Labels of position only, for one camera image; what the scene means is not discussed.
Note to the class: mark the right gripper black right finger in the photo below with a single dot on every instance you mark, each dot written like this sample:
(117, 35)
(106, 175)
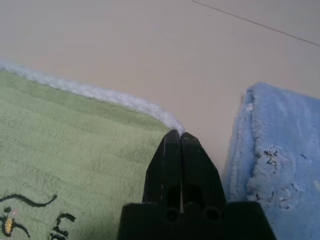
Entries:
(197, 170)

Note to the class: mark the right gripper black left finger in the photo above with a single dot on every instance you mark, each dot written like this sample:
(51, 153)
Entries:
(165, 170)

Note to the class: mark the green towel with white trim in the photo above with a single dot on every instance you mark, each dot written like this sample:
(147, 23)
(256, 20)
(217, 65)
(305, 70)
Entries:
(75, 150)

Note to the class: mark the folded light blue towel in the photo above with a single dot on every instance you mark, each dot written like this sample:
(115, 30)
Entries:
(282, 150)

